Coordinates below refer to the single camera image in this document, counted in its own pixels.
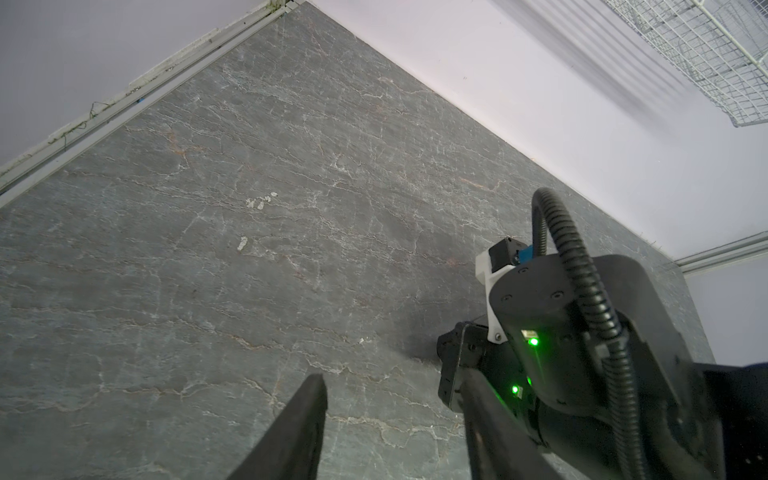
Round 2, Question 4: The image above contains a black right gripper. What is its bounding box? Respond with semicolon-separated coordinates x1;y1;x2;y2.
436;322;540;443

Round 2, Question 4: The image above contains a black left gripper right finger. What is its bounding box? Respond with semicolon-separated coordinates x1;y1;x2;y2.
460;369;560;479

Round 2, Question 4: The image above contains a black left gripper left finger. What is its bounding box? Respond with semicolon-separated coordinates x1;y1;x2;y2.
228;374;328;479

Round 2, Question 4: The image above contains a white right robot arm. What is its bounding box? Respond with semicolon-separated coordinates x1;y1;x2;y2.
436;255;767;479

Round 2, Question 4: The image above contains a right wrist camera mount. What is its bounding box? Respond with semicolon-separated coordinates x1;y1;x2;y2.
475;237;533;344

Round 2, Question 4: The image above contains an aluminium enclosure frame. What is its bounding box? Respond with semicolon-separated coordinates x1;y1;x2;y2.
0;0;768;274

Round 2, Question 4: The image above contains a white wire shelf basket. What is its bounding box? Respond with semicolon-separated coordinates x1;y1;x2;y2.
607;0;767;127

